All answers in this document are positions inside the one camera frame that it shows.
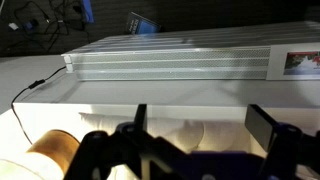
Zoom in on brown cylindrical roll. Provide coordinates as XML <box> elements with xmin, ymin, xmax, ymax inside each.
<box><xmin>27</xmin><ymin>129</ymin><xmax>80</xmax><ymax>174</ymax></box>

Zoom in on tangled black floor cables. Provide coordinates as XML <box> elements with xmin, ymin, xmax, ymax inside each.
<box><xmin>12</xmin><ymin>0</ymin><xmax>88</xmax><ymax>51</ymax></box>

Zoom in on blue book on floor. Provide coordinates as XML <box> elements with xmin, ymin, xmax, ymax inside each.
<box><xmin>125</xmin><ymin>12</ymin><xmax>161</xmax><ymax>35</ymax></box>

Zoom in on black cable with switch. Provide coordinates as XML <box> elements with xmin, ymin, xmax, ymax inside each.
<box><xmin>10</xmin><ymin>65</ymin><xmax>67</xmax><ymax>146</ymax></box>

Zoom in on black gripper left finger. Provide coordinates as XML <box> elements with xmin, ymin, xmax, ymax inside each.
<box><xmin>63</xmin><ymin>104</ymin><xmax>187</xmax><ymax>180</ymax></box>

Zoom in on cream tufted pillow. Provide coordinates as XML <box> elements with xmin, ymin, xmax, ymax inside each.
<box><xmin>78</xmin><ymin>111</ymin><xmax>268</xmax><ymax>158</ymax></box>

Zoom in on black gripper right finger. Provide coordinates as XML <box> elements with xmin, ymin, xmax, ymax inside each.
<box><xmin>245</xmin><ymin>104</ymin><xmax>320</xmax><ymax>180</ymax></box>

